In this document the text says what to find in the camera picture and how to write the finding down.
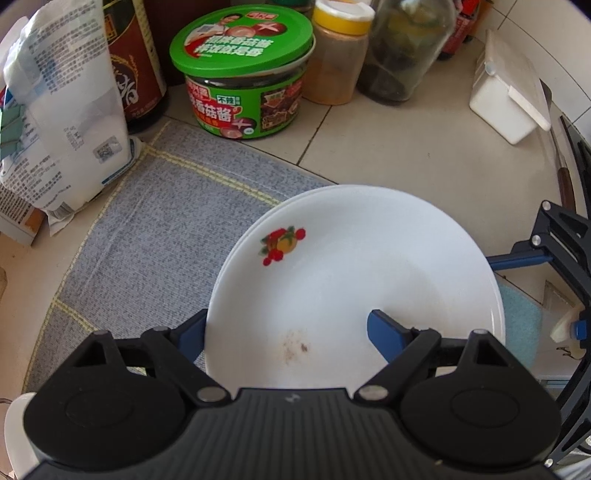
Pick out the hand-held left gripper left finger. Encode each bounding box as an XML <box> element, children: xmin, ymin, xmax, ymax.
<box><xmin>69</xmin><ymin>308</ymin><xmax>228</xmax><ymax>404</ymax></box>

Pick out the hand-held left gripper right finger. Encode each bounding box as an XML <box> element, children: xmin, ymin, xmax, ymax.
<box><xmin>353</xmin><ymin>310</ymin><xmax>509</xmax><ymax>402</ymax></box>

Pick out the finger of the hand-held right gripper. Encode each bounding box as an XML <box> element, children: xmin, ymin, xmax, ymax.
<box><xmin>487</xmin><ymin>199</ymin><xmax>591</xmax><ymax>308</ymax></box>
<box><xmin>549</xmin><ymin>318</ymin><xmax>591</xmax><ymax>467</ymax></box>

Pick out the white fruit print plate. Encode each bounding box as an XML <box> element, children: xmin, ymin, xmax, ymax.
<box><xmin>213</xmin><ymin>185</ymin><xmax>345</xmax><ymax>296</ymax></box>
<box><xmin>210</xmin><ymin>185</ymin><xmax>345</xmax><ymax>301</ymax></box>
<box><xmin>206</xmin><ymin>185</ymin><xmax>506</xmax><ymax>391</ymax></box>

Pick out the white pink flower bowl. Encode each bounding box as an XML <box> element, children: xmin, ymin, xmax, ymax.
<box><xmin>4</xmin><ymin>392</ymin><xmax>42</xmax><ymax>480</ymax></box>

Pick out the grey blue checked towel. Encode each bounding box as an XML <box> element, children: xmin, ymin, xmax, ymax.
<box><xmin>23</xmin><ymin>120</ymin><xmax>543</xmax><ymax>398</ymax></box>

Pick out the white seasoning box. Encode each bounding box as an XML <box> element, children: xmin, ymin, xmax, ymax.
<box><xmin>468</xmin><ymin>28</ymin><xmax>552</xmax><ymax>145</ymax></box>

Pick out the white orange packet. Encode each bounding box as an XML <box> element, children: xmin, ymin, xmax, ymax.
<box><xmin>0</xmin><ymin>185</ymin><xmax>51</xmax><ymax>247</ymax></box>

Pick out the red cap glass bottle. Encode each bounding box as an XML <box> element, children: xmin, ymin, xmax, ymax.
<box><xmin>358</xmin><ymin>0</ymin><xmax>458</xmax><ymax>106</ymax></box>

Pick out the red label bottle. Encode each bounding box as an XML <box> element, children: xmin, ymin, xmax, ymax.
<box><xmin>436</xmin><ymin>0</ymin><xmax>481</xmax><ymax>61</ymax></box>

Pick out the white printed bag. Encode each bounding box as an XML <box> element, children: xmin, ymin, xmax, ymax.
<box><xmin>0</xmin><ymin>0</ymin><xmax>132</xmax><ymax>236</ymax></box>

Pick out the yellow lid spice jar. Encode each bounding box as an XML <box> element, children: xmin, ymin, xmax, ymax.
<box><xmin>302</xmin><ymin>0</ymin><xmax>376</xmax><ymax>106</ymax></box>

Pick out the dark soy sauce bottle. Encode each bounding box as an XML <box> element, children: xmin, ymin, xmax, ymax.
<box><xmin>102</xmin><ymin>0</ymin><xmax>169</xmax><ymax>134</ymax></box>

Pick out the green lid sauce jar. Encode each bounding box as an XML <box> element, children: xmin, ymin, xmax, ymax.
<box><xmin>168</xmin><ymin>7</ymin><xmax>317</xmax><ymax>140</ymax></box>

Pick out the dark handled utensil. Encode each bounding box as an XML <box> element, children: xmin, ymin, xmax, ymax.
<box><xmin>540</xmin><ymin>76</ymin><xmax>578</xmax><ymax>210</ymax></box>

